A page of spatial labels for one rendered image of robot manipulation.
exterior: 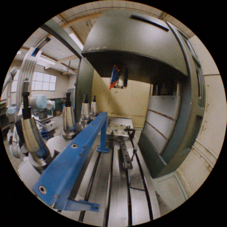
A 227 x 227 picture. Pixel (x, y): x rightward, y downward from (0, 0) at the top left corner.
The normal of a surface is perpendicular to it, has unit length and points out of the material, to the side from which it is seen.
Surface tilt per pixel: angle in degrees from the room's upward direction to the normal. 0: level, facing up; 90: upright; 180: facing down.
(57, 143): 0
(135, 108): 90
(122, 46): 90
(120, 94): 90
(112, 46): 90
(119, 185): 0
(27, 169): 0
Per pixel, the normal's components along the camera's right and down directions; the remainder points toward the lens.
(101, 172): 0.10, -0.97
